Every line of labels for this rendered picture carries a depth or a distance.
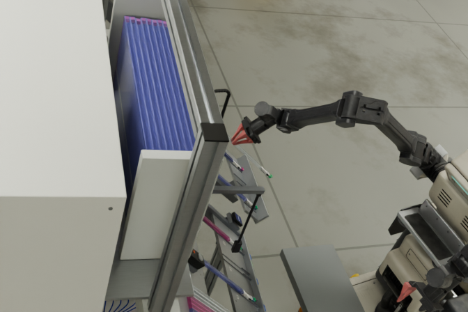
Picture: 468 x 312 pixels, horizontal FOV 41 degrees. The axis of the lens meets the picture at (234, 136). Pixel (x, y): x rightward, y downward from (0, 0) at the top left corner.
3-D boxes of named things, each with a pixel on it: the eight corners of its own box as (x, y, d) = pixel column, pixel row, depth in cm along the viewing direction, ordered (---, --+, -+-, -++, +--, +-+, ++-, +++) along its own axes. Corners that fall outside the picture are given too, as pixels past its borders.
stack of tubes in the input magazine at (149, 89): (154, 98, 181) (172, 19, 164) (182, 241, 146) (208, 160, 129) (111, 95, 177) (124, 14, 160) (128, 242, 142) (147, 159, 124)
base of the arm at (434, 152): (449, 165, 225) (428, 142, 232) (443, 158, 219) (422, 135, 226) (430, 180, 227) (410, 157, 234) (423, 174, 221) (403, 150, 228)
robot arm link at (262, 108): (292, 134, 229) (298, 112, 231) (281, 124, 220) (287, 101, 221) (263, 129, 235) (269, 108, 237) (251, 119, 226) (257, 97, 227)
